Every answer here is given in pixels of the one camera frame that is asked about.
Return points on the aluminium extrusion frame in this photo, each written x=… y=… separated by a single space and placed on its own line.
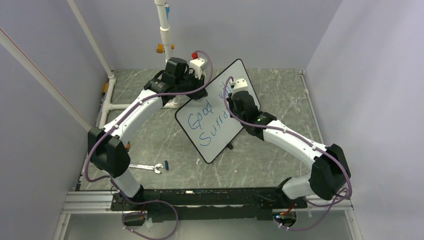
x=81 y=202

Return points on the yellow pipe clamp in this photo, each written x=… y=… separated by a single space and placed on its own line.
x=160 y=48

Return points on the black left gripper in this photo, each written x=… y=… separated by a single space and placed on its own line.
x=199 y=83

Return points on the white whiteboard black frame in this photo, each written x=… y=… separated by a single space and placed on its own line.
x=206 y=122

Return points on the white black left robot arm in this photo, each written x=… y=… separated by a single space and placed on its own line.
x=107 y=144

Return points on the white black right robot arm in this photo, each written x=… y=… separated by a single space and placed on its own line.
x=329 y=170

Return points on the silver wrench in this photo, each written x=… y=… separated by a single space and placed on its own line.
x=155 y=168

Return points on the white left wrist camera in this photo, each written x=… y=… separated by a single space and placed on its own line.
x=198 y=65

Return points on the blue marker cap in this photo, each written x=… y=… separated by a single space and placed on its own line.
x=166 y=165

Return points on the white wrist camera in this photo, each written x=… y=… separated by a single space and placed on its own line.
x=198 y=65
x=238 y=84

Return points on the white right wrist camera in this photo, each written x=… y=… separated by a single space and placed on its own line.
x=238 y=84

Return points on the white PVC pipe frame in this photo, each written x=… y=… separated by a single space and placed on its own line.
x=5 y=40

